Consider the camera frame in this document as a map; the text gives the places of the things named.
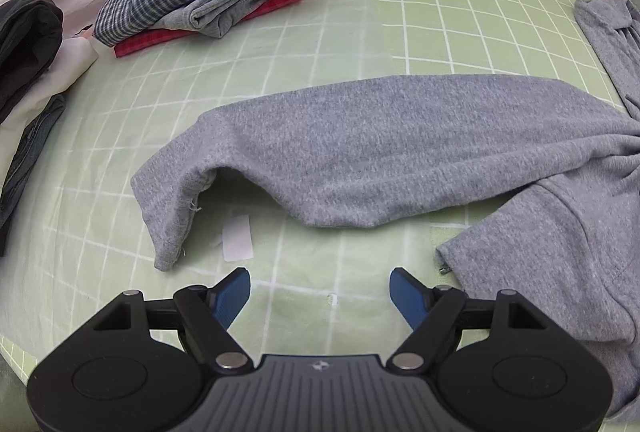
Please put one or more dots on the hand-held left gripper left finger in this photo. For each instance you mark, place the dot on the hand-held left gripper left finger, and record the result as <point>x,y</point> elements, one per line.
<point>231,299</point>

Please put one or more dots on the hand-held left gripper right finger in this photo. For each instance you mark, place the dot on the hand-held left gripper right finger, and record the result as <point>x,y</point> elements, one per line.
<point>406,298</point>

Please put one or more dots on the grey zip hoodie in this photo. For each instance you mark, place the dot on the grey zip hoodie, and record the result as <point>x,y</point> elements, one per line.
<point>375,152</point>

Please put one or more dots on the white paper label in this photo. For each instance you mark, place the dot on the white paper label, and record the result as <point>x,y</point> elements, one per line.
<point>237,239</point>

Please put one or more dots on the dark grey garment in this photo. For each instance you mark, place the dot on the dark grey garment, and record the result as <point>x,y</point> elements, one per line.
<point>30,152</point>

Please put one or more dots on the red checked cloth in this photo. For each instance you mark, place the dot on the red checked cloth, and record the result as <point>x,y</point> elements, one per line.
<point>145,42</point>

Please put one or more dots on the white cloth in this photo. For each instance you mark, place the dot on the white cloth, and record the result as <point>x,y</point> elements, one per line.
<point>50,82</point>

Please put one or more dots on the black garment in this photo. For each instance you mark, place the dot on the black garment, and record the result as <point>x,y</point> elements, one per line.
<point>25,37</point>

